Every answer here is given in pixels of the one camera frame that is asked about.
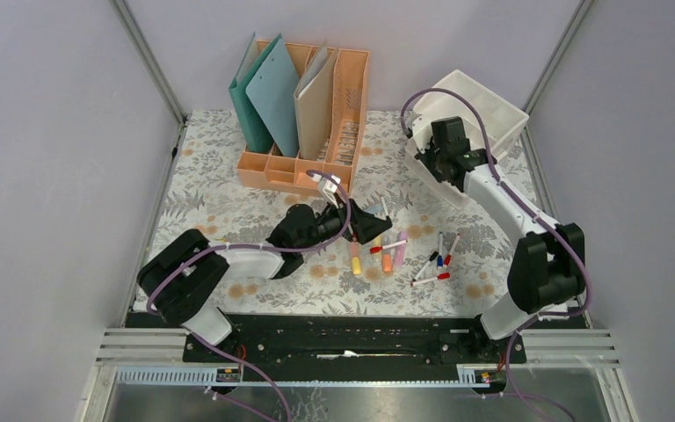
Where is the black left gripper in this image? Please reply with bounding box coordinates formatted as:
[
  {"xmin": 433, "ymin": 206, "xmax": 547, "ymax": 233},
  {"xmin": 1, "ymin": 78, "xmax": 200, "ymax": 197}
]
[{"xmin": 297, "ymin": 193, "xmax": 391, "ymax": 253}]

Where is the white plastic drawer unit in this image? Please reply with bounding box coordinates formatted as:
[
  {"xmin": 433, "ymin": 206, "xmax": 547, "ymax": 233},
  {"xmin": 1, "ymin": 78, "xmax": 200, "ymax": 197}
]
[{"xmin": 404, "ymin": 69, "xmax": 529, "ymax": 210}]

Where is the tan kraft folder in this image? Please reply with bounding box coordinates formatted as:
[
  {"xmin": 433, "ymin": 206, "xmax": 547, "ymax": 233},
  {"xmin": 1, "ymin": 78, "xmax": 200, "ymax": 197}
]
[{"xmin": 294, "ymin": 43, "xmax": 338, "ymax": 160}]

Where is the green folder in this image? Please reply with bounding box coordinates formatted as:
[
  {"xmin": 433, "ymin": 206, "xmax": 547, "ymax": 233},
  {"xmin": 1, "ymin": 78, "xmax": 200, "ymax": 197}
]
[{"xmin": 229, "ymin": 33, "xmax": 282, "ymax": 154}]

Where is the light blue folder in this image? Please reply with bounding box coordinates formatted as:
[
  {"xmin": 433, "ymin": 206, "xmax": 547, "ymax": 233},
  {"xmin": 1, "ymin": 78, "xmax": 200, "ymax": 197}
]
[{"xmin": 245, "ymin": 35, "xmax": 299, "ymax": 157}]

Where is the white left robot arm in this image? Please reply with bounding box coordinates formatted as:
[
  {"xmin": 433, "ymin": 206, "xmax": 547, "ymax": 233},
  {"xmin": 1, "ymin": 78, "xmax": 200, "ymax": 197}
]
[{"xmin": 136, "ymin": 200, "xmax": 392, "ymax": 361}]

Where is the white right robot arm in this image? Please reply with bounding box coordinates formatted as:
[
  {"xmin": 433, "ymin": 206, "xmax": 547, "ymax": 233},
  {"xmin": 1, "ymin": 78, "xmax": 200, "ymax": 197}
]
[{"xmin": 406, "ymin": 116, "xmax": 586, "ymax": 362}]

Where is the red cap marker on highlighters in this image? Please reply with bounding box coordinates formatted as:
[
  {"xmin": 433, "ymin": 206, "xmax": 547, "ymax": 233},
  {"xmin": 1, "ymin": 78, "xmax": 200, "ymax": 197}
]
[{"xmin": 370, "ymin": 239, "xmax": 408, "ymax": 254}]

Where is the black cap whiteboard marker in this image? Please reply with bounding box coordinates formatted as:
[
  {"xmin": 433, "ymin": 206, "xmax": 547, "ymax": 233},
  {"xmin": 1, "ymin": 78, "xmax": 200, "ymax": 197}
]
[{"xmin": 380, "ymin": 196, "xmax": 389, "ymax": 218}]

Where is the floral table cloth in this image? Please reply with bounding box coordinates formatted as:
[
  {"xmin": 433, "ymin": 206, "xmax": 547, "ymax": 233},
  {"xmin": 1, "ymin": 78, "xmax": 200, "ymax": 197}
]
[{"xmin": 150, "ymin": 110, "xmax": 514, "ymax": 317}]

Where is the black cap marker right group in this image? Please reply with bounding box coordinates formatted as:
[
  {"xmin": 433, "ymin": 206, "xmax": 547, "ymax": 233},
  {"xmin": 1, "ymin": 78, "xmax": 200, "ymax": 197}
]
[{"xmin": 411, "ymin": 251, "xmax": 439, "ymax": 282}]

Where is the blue cap marker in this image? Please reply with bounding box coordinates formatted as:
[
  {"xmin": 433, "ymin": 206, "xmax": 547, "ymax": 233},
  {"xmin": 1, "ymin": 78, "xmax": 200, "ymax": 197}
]
[{"xmin": 436, "ymin": 232, "xmax": 444, "ymax": 268}]

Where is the red cap marker upper right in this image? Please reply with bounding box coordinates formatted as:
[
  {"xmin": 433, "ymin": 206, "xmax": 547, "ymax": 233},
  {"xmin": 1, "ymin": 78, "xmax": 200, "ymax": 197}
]
[{"xmin": 443, "ymin": 233, "xmax": 461, "ymax": 268}]

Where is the red cap marker lowest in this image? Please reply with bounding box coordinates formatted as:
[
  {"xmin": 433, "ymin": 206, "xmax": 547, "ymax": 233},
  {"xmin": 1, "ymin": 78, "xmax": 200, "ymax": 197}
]
[{"xmin": 410, "ymin": 273, "xmax": 451, "ymax": 287}]

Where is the orange plastic file organizer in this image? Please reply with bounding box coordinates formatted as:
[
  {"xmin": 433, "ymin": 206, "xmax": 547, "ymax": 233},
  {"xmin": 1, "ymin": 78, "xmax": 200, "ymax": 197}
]
[{"xmin": 236, "ymin": 40, "xmax": 370, "ymax": 196}]

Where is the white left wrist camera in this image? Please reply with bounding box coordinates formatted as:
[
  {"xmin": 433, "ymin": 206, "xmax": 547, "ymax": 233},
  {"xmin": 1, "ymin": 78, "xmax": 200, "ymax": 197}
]
[{"xmin": 311, "ymin": 174, "xmax": 341, "ymax": 204}]

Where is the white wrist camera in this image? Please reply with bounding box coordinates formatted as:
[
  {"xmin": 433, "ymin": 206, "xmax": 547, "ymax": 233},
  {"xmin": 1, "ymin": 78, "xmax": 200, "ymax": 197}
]
[
  {"xmin": 406, "ymin": 113, "xmax": 431, "ymax": 143},
  {"xmin": 311, "ymin": 174, "xmax": 341, "ymax": 204}
]

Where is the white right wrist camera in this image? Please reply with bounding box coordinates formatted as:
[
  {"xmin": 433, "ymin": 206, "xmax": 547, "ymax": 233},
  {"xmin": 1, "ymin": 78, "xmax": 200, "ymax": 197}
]
[{"xmin": 406, "ymin": 113, "xmax": 431, "ymax": 143}]

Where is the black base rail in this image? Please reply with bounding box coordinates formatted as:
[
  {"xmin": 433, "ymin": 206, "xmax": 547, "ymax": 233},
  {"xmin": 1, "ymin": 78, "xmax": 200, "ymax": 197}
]
[{"xmin": 128, "ymin": 313, "xmax": 585, "ymax": 388}]

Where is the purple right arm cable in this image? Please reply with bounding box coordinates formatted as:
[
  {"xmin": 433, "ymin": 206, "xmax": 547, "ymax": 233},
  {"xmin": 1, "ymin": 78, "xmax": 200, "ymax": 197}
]
[{"xmin": 400, "ymin": 87, "xmax": 595, "ymax": 422}]

